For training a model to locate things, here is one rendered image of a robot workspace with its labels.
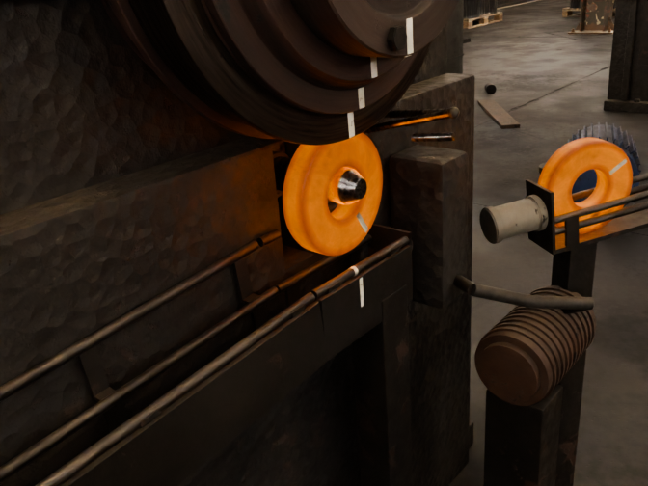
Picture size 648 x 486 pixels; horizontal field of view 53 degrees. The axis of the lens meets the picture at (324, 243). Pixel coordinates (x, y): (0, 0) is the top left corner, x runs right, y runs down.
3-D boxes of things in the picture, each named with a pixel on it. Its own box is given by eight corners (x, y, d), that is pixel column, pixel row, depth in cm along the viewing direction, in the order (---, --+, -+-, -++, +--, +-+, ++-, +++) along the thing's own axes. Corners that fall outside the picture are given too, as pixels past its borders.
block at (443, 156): (387, 295, 106) (381, 153, 97) (414, 277, 112) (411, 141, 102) (444, 312, 100) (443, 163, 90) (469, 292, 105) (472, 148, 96)
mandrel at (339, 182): (276, 164, 88) (261, 191, 87) (257, 147, 85) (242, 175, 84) (377, 182, 78) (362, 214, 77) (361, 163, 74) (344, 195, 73)
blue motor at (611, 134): (556, 225, 270) (562, 145, 257) (561, 182, 319) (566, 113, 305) (637, 229, 259) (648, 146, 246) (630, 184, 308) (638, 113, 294)
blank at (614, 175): (562, 245, 110) (574, 253, 107) (519, 180, 103) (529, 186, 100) (634, 185, 109) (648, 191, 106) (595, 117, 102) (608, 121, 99)
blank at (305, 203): (260, 193, 71) (283, 199, 69) (333, 98, 77) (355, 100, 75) (317, 275, 82) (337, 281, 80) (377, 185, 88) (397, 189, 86)
